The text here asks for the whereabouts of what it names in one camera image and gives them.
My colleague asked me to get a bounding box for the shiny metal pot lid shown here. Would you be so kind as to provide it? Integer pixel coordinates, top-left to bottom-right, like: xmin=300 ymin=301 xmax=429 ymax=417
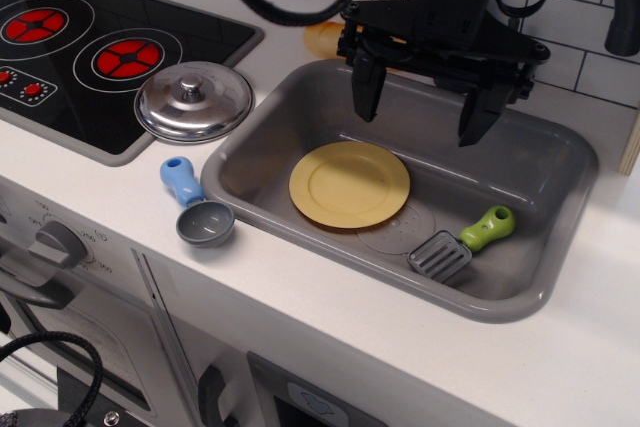
xmin=134 ymin=61 xmax=255 ymax=144

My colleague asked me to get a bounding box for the green handled grey spatula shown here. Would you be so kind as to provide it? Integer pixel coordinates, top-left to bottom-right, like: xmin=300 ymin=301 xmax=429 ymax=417
xmin=407 ymin=205 xmax=516 ymax=283

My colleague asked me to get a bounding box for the black cable lower left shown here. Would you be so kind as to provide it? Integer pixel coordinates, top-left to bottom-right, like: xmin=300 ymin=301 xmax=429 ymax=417
xmin=0 ymin=331 xmax=104 ymax=427

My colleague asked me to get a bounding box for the grey oven door handle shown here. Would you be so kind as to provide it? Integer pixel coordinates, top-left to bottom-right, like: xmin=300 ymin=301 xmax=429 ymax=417
xmin=1 ymin=248 xmax=74 ymax=310

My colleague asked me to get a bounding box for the blue handled grey scoop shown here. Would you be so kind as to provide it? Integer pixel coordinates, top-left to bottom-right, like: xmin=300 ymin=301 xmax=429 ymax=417
xmin=160 ymin=157 xmax=235 ymax=248

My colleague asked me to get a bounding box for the black toy stove top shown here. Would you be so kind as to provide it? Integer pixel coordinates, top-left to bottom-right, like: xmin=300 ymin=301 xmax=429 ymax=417
xmin=1 ymin=0 xmax=264 ymax=166

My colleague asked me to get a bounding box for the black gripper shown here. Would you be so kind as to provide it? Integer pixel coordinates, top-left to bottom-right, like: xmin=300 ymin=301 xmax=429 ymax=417
xmin=338 ymin=0 xmax=550 ymax=147

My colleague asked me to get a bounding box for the grey plastic sink basin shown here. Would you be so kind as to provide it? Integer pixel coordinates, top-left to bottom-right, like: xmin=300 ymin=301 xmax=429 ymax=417
xmin=200 ymin=61 xmax=598 ymax=323

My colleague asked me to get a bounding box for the grey oven knob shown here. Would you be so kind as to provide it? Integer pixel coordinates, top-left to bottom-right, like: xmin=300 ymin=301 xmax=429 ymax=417
xmin=28 ymin=221 xmax=87 ymax=269

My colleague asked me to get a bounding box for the dark cabinet door handle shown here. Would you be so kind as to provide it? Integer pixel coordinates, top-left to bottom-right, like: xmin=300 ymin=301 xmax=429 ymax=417
xmin=198 ymin=365 xmax=239 ymax=427

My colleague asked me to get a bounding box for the orange toy bread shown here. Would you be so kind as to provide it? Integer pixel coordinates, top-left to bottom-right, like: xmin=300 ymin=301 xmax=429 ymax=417
xmin=303 ymin=22 xmax=344 ymax=59

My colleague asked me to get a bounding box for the yellow plate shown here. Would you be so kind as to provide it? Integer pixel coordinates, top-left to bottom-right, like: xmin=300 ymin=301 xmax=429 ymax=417
xmin=289 ymin=141 xmax=411 ymax=229

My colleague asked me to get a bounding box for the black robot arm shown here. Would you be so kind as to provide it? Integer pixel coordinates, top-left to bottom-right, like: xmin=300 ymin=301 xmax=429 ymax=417
xmin=338 ymin=0 xmax=550 ymax=146

